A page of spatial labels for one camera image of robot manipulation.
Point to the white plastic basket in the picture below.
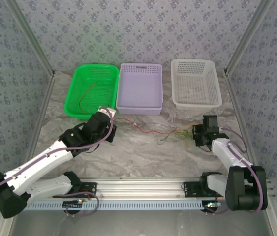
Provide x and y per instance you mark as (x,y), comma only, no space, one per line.
(194,86)

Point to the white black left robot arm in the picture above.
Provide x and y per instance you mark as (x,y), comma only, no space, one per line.
(42,162)

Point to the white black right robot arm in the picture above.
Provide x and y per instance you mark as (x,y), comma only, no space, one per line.
(226,152)

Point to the green plastic basket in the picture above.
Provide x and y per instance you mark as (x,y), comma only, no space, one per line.
(74,98)

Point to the purple plastic basket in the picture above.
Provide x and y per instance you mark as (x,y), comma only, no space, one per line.
(138,93)

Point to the black controller board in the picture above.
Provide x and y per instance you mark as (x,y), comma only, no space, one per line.
(73,204)
(212,205)

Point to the grey metal sheet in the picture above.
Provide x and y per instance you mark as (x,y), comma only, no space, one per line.
(140,223)

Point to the aluminium side rail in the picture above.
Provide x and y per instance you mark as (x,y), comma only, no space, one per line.
(236,110)
(44,103)

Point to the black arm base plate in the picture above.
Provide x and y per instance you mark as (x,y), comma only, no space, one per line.
(192,189)
(89,188)

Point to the aluminium mounting rail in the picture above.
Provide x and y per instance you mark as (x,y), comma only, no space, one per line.
(140,188)

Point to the aluminium upright post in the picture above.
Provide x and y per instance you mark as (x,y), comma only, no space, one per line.
(30,37)
(249,37)

